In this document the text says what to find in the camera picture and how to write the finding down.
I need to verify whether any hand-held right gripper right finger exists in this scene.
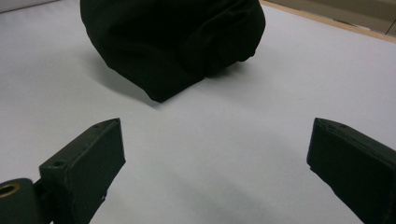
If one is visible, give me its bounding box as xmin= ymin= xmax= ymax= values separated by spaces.
xmin=305 ymin=117 xmax=396 ymax=224

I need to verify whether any beige cabinet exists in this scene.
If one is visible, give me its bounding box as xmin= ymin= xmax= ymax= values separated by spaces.
xmin=265 ymin=0 xmax=396 ymax=35

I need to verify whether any black cloth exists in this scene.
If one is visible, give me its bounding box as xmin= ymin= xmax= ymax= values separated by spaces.
xmin=79 ymin=0 xmax=267 ymax=104

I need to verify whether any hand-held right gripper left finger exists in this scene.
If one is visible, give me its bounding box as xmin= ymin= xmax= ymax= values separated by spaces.
xmin=38 ymin=118 xmax=127 ymax=224

